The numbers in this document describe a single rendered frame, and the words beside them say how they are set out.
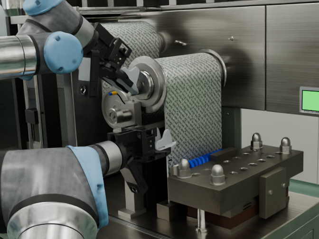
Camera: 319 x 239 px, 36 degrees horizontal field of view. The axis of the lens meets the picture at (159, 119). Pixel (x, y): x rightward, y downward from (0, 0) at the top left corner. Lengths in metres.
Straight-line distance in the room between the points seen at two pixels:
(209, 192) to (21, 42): 0.54
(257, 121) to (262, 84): 2.85
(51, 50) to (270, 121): 3.44
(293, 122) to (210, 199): 3.00
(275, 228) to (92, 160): 0.69
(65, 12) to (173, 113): 0.39
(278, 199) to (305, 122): 2.76
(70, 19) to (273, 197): 0.67
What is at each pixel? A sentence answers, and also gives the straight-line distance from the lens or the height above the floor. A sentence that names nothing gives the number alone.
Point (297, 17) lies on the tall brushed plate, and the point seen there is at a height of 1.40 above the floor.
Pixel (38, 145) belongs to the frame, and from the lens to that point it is 1.49.
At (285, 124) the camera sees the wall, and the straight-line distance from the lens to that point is 4.14.
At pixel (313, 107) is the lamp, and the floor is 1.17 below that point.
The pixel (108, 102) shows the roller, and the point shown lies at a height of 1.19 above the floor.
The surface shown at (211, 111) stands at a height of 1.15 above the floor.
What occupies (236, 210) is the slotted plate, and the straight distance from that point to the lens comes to 1.21.
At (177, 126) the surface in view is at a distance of 1.28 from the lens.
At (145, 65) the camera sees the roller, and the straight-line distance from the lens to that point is 1.24.
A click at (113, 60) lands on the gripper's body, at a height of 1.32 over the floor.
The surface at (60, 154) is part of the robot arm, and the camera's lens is 0.68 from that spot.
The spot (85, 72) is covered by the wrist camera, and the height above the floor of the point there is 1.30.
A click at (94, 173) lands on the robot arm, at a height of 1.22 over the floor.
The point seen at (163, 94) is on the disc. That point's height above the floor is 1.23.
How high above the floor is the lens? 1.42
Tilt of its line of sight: 12 degrees down
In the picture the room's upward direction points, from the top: 2 degrees counter-clockwise
